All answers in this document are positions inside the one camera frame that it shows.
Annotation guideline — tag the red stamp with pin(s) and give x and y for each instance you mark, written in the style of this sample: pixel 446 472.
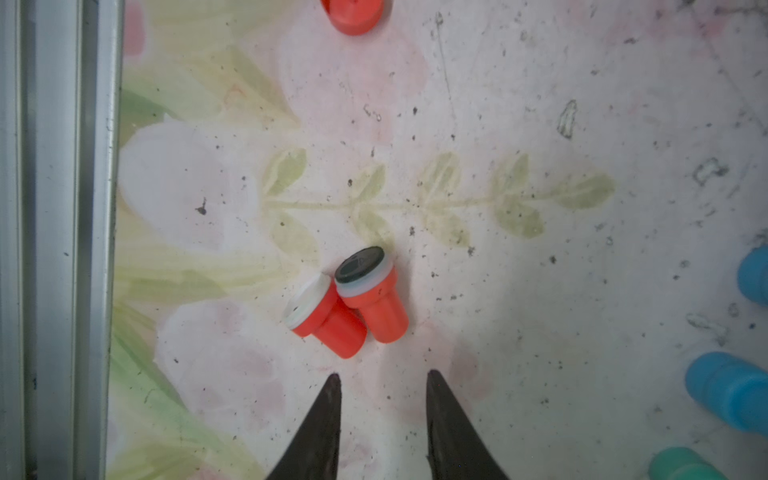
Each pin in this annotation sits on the red stamp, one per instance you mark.
pixel 366 282
pixel 318 310

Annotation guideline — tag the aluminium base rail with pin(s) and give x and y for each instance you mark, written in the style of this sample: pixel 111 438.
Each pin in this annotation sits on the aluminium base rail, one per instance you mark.
pixel 60 87

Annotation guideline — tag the green stamp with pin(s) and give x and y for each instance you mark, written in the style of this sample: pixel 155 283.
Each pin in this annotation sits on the green stamp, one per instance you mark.
pixel 681 463

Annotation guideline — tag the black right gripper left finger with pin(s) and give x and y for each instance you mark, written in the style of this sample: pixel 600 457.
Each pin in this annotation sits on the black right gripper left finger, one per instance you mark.
pixel 314 451

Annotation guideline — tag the red stamp cap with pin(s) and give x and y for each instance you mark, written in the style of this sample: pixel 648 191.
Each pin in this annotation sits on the red stamp cap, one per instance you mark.
pixel 353 17

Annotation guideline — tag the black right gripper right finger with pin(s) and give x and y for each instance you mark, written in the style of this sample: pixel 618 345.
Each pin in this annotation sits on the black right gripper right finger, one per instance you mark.
pixel 455 450

